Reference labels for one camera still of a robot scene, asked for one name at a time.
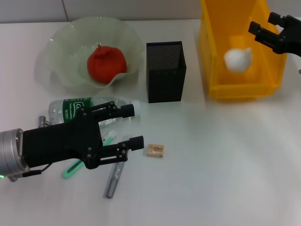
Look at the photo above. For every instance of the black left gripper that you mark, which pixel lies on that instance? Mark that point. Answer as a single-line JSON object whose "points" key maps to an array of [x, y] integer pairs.
{"points": [[63, 143]]}

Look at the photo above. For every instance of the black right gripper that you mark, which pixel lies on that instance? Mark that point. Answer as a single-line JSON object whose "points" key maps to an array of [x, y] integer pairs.
{"points": [[291, 37]]}

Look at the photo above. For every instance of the white paper ball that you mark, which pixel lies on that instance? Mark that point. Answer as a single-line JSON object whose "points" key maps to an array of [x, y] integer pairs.
{"points": [[235, 58]]}

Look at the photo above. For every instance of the red-orange toy orange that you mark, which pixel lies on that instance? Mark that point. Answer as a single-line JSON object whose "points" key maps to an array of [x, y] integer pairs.
{"points": [[105, 66]]}

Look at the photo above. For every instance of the clear green-label water bottle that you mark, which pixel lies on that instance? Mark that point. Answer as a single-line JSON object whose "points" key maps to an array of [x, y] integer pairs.
{"points": [[58, 110]]}

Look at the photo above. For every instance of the green utility knife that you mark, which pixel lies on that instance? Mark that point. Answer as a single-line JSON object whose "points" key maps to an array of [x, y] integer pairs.
{"points": [[70, 170]]}

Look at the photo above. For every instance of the grey pen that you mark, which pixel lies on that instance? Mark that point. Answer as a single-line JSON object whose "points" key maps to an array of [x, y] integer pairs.
{"points": [[113, 181]]}

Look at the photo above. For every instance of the black mesh pen holder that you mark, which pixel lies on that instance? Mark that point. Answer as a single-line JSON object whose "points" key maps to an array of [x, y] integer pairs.
{"points": [[164, 77]]}

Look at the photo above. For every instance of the wavy green glass fruit plate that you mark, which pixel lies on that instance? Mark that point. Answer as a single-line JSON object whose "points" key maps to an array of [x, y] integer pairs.
{"points": [[65, 47]]}

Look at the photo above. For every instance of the yellow plastic bin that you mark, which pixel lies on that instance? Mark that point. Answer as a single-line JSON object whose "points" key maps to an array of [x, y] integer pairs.
{"points": [[235, 89]]}

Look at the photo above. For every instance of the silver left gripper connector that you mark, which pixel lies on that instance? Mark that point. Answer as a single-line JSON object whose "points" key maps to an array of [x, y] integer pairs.
{"points": [[42, 120]]}

